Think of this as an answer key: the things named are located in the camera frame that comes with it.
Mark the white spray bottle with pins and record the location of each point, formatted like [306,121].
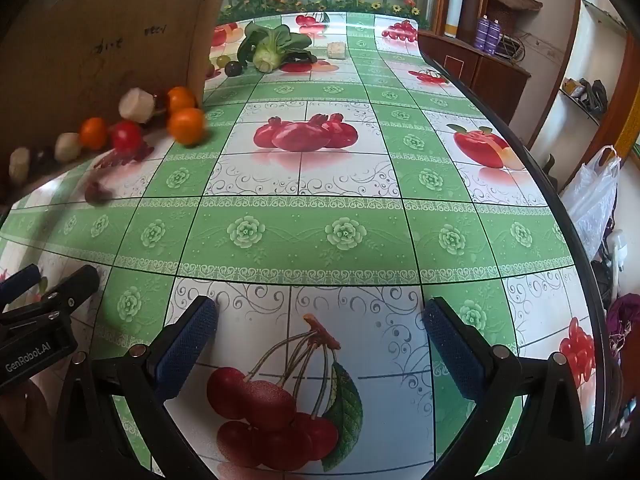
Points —
[617,255]

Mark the orange tangerine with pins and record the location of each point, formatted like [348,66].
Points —
[93,133]
[180,99]
[187,126]

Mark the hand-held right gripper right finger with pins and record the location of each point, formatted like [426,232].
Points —
[452,345]

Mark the white plastic bag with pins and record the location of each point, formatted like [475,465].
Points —
[595,195]

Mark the peeled sugarcane chunk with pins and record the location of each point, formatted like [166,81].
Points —
[136,105]
[67,146]
[19,164]
[336,50]

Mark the green bok choy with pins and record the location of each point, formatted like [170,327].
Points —
[270,55]

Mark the purple cloth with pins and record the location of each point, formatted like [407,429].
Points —
[622,320]

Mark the low wooden cabinet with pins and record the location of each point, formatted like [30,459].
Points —
[490,80]

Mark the dark purple grape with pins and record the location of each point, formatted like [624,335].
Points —
[233,68]

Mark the fruit print tablecloth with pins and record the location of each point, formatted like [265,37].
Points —
[350,210]

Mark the purple bottle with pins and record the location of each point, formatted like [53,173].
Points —
[495,35]
[482,32]

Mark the brown cardboard tray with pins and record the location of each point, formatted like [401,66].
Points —
[100,10]

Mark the brown wicker basket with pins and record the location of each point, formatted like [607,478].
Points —
[510,7]

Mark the red tomato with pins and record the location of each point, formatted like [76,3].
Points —
[126,136]

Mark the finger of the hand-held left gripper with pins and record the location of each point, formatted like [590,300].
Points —
[20,282]
[75,285]

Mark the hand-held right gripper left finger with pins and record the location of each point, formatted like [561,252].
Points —
[187,350]

